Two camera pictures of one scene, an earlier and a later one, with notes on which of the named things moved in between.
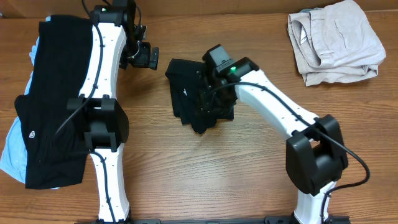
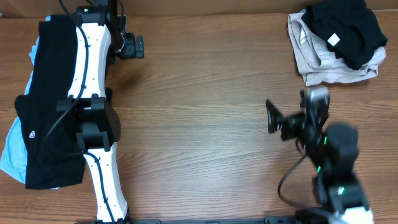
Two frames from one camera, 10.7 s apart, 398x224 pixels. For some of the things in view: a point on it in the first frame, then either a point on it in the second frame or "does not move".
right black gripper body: [205, 90] → [288, 125]
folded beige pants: [335, 43] does not move
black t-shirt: [186, 79] → [349, 27]
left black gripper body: [153, 58] → [137, 47]
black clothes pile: [53, 138] does not move
